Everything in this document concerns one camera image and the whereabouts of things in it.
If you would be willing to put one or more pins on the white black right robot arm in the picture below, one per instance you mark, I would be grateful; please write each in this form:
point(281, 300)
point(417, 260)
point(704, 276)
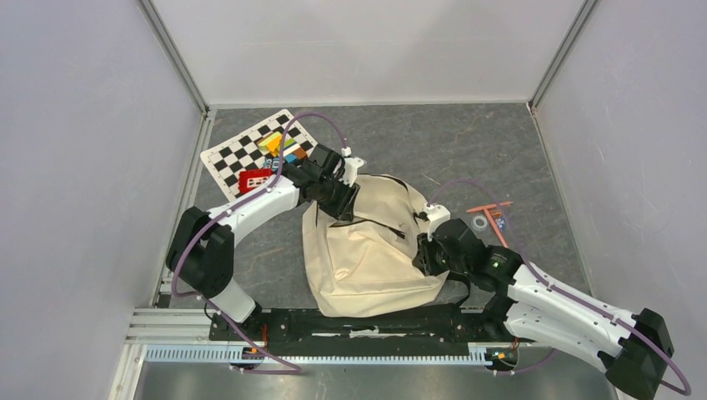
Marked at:
point(632, 350)

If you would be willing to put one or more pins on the salmon pencil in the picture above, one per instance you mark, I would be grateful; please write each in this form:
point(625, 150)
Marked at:
point(489, 207)
point(496, 228)

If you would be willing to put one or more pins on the beige canvas backpack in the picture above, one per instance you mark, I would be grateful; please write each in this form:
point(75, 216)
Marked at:
point(364, 268)

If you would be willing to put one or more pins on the clear tape roll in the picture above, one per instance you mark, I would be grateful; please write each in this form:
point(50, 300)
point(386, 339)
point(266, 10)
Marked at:
point(479, 223)

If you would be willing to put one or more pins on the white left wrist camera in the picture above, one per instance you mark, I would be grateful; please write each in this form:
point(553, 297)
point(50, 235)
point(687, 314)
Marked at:
point(351, 166)

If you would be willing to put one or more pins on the green yellow block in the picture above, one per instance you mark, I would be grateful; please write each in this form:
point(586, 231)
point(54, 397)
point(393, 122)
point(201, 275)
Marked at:
point(262, 144)

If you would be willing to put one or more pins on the red plastic block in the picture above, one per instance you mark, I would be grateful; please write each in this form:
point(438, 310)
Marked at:
point(250, 179)

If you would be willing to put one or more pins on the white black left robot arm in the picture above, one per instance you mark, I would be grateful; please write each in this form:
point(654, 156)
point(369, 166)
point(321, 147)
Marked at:
point(201, 252)

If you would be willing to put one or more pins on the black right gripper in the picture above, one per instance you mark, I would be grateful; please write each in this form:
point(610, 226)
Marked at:
point(423, 257)

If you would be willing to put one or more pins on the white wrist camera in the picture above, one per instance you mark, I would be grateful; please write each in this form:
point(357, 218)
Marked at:
point(351, 166)
point(436, 215)

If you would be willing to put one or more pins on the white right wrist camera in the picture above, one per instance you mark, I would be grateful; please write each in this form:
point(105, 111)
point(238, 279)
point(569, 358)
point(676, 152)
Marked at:
point(436, 215)

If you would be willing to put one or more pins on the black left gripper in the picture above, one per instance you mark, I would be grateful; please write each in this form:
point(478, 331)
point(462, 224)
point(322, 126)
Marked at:
point(343, 209)

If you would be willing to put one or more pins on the orange block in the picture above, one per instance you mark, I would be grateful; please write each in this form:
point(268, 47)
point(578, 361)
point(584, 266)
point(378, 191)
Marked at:
point(275, 145)

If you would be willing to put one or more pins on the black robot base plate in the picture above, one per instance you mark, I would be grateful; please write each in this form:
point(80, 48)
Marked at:
point(438, 330)

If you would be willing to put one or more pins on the brown block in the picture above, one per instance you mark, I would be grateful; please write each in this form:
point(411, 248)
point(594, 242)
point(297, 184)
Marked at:
point(300, 154)

